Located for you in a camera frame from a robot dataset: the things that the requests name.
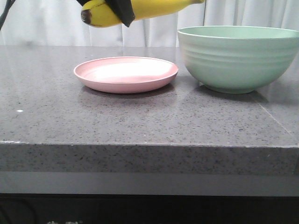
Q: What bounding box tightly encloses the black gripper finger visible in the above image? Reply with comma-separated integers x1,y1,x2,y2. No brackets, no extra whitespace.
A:
77,0,90,6
106,0,135,27

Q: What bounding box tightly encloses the yellow banana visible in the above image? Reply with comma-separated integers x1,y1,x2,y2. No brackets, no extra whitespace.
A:
81,0,203,28

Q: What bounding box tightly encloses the pink plate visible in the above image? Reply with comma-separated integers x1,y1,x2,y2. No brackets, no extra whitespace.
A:
73,56,178,94

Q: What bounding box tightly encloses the green bowl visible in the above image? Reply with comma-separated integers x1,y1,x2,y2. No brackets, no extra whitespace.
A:
178,26,299,94

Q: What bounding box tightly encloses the white curtain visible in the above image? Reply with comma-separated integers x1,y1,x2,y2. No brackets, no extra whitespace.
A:
0,0,299,47

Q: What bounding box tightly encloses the black cable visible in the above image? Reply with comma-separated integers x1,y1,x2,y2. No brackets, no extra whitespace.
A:
0,0,16,31

